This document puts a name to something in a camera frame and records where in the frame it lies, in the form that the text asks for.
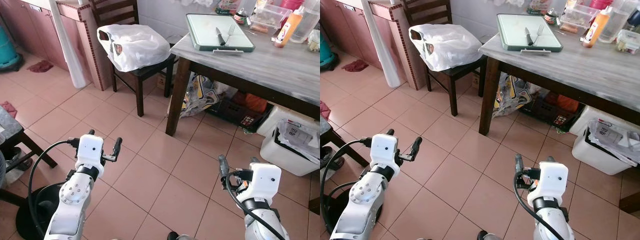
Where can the small lidded food container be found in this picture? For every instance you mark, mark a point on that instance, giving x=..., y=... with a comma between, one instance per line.
x=314, y=41
x=628, y=41

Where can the crumpled clear bin liner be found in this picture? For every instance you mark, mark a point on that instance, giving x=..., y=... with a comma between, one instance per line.
x=297, y=135
x=612, y=137

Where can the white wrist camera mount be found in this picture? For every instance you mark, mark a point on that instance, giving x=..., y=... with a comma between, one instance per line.
x=554, y=181
x=90, y=150
x=265, y=182
x=384, y=150

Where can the large clear plastic container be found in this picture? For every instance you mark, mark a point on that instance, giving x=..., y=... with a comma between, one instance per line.
x=267, y=16
x=577, y=16

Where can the green rimmed white tray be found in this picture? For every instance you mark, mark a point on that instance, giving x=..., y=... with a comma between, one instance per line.
x=205, y=32
x=512, y=32

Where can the printed yellow plastic bag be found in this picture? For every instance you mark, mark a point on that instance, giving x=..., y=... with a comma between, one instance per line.
x=510, y=95
x=197, y=97

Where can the pink kitchen cabinet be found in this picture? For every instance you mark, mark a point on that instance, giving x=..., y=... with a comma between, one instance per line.
x=345, y=30
x=35, y=35

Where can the black robot foot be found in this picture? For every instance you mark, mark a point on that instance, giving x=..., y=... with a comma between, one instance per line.
x=177, y=236
x=486, y=235

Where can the grey top wooden dining table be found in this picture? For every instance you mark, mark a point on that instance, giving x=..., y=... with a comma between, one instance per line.
x=260, y=70
x=575, y=70

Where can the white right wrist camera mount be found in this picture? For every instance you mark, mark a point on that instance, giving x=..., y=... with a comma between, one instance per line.
x=554, y=181
x=265, y=182

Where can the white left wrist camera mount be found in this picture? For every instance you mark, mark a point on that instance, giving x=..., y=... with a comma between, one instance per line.
x=90, y=150
x=384, y=150

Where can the pink plastic container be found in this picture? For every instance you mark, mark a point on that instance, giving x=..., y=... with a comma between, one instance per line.
x=291, y=4
x=600, y=4

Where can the dark sandal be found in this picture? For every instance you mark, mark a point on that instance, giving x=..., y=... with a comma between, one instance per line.
x=17, y=161
x=331, y=160

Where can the clear plastic pitcher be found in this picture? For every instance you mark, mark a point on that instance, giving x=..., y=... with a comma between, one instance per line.
x=307, y=22
x=617, y=20

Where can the pink red floor cloth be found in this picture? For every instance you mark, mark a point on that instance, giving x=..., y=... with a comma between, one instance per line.
x=7, y=109
x=324, y=110

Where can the silver fork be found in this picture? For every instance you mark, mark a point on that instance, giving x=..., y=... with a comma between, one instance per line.
x=231, y=30
x=540, y=30

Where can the dark red floor cloth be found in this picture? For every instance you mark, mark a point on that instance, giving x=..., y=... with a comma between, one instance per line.
x=40, y=66
x=355, y=65

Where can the white rolled sheet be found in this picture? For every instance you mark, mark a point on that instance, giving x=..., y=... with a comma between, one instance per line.
x=382, y=50
x=70, y=50

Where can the orange sauce bottle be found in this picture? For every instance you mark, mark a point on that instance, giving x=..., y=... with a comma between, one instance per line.
x=596, y=30
x=287, y=30

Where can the white plastic bin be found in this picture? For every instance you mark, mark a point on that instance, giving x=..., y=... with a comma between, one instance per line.
x=285, y=157
x=595, y=155

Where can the orange bag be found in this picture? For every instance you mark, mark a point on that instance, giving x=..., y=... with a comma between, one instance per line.
x=256, y=102
x=565, y=103

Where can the white plastic box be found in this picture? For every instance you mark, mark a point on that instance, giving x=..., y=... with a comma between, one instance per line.
x=582, y=120
x=272, y=120

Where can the dark wooden chair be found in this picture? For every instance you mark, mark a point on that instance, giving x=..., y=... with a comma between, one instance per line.
x=150, y=72
x=460, y=71

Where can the dark wooden stool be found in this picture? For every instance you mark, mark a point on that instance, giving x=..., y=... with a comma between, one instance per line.
x=345, y=145
x=30, y=145

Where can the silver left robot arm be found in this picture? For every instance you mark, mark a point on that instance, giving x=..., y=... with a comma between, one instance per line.
x=367, y=192
x=75, y=192

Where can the green gas cylinder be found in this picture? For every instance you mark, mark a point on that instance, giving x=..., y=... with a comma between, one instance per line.
x=7, y=50
x=326, y=52

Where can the black plastic crate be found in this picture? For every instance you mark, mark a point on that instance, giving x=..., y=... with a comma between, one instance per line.
x=230, y=112
x=542, y=112

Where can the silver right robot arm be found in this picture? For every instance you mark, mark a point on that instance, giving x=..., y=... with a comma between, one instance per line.
x=557, y=220
x=277, y=225

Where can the colourful food packet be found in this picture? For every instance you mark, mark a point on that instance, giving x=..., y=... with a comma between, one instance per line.
x=227, y=7
x=537, y=7

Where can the dark lidded glass jar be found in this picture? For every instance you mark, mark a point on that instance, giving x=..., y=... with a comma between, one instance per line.
x=551, y=16
x=241, y=16

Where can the white plastic shopping bag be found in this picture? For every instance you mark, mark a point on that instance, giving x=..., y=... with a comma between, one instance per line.
x=447, y=47
x=135, y=47

